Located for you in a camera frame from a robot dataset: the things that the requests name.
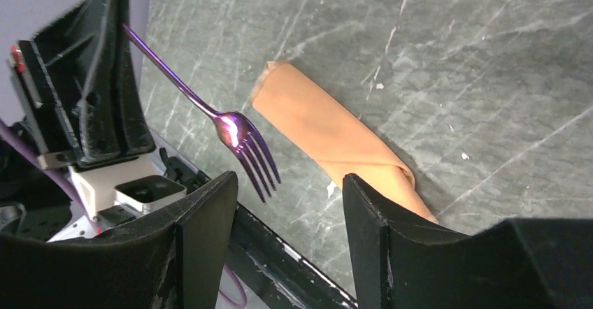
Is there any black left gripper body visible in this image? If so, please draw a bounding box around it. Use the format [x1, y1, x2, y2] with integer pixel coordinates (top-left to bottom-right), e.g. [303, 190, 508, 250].
[1, 44, 93, 238]

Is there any peach satin napkin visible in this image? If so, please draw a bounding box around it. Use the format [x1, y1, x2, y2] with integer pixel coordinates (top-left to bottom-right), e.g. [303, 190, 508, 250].
[250, 61, 437, 222]

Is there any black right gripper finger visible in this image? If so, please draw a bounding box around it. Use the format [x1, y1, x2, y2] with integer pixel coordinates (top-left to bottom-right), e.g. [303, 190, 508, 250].
[18, 0, 116, 155]
[343, 174, 592, 308]
[97, 0, 155, 162]
[1, 171, 238, 308]

